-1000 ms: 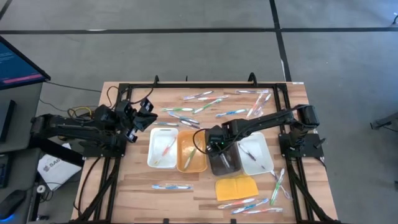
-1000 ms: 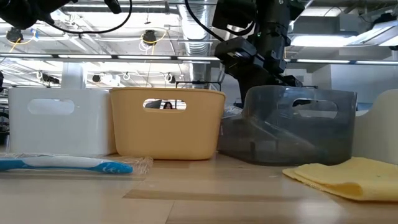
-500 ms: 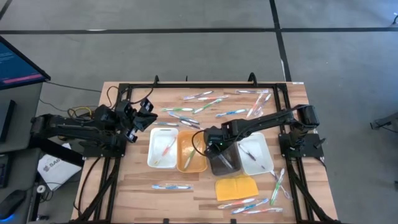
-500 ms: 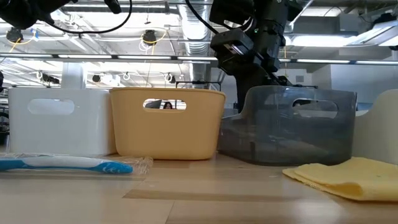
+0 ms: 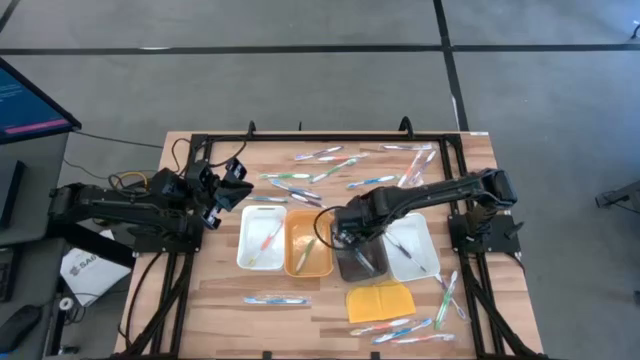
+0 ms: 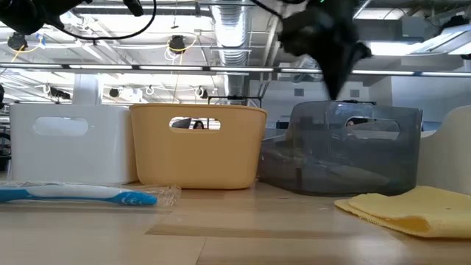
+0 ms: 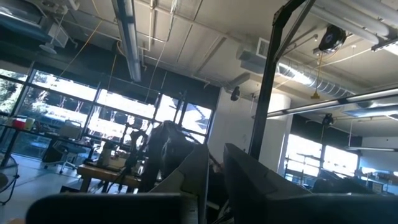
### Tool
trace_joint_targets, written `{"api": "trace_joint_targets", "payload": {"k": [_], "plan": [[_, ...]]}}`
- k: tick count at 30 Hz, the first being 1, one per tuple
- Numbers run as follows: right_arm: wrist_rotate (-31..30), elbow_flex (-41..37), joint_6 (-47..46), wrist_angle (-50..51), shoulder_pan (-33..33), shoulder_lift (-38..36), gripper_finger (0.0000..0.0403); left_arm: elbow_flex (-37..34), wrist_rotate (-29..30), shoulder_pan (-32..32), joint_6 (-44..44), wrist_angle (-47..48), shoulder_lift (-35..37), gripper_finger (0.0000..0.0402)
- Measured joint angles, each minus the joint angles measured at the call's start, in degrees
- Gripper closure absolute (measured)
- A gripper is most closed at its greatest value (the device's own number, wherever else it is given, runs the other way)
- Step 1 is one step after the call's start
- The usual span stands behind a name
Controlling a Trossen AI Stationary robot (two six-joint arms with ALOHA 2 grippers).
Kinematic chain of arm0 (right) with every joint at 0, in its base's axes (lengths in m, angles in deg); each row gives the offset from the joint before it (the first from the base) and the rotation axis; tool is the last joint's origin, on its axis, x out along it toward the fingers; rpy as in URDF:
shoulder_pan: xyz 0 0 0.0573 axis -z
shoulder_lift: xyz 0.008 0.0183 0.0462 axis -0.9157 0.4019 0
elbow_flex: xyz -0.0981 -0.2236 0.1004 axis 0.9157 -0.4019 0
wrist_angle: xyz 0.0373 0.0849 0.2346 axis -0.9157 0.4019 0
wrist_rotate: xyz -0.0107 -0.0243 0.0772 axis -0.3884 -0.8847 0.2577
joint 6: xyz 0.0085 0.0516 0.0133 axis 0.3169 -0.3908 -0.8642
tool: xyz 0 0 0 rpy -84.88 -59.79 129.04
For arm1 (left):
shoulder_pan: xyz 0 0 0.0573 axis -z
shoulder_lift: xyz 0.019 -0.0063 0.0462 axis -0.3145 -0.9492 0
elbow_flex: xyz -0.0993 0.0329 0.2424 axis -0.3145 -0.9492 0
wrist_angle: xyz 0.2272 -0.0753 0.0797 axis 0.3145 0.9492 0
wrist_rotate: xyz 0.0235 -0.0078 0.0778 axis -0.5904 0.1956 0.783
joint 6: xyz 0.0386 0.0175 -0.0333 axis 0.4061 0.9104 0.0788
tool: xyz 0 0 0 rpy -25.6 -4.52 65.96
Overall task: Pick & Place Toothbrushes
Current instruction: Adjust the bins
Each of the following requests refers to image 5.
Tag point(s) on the grey desk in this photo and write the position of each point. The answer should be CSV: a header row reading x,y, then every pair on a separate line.
x,y
42,200

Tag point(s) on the white tape roll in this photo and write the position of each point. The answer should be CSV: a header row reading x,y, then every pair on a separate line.
x,y
61,303

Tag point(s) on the white plastic bin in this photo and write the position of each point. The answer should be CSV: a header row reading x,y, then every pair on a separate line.
x,y
420,235
250,255

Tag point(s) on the orange toothbrush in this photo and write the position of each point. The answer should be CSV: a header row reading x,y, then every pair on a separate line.
x,y
266,243
380,327

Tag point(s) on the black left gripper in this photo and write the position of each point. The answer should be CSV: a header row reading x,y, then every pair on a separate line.
x,y
212,192

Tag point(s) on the green toothbrush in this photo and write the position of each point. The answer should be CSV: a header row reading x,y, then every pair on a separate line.
x,y
333,170
305,255
285,176
445,301

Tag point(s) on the blue-screen monitor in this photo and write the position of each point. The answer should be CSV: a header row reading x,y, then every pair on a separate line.
x,y
25,107

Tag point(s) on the grey translucent plastic bin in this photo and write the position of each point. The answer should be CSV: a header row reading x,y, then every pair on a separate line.
x,y
350,267

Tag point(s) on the black floor stand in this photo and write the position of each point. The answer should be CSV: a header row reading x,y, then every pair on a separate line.
x,y
607,200

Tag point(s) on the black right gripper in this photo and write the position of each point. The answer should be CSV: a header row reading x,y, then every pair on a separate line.
x,y
360,220

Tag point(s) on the orange plastic bin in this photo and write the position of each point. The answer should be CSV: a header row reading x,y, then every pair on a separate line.
x,y
322,250

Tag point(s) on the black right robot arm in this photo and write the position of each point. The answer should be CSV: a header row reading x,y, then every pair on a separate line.
x,y
435,192

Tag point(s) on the white printed paper sheet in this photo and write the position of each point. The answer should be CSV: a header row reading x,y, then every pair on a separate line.
x,y
92,275

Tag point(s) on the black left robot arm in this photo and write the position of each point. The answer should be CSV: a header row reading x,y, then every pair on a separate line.
x,y
125,207

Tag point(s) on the yellow folded cloth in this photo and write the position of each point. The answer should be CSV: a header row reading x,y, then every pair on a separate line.
x,y
381,302

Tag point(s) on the black computer mouse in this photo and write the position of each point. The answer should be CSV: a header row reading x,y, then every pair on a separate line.
x,y
20,327

